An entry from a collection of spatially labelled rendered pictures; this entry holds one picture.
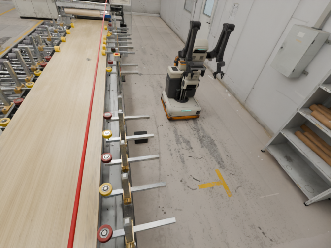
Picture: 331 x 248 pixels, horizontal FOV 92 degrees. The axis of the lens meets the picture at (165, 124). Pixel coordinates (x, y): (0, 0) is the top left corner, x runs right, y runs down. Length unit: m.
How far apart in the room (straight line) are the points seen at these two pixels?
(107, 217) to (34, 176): 0.57
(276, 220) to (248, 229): 0.39
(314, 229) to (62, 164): 2.74
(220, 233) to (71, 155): 1.69
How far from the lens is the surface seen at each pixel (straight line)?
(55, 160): 1.42
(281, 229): 2.55
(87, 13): 5.15
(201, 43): 2.40
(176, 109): 2.79
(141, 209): 2.07
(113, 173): 1.56
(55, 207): 1.23
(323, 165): 2.72
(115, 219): 1.41
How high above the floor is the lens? 1.96
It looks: 43 degrees down
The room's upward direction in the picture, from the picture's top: 9 degrees clockwise
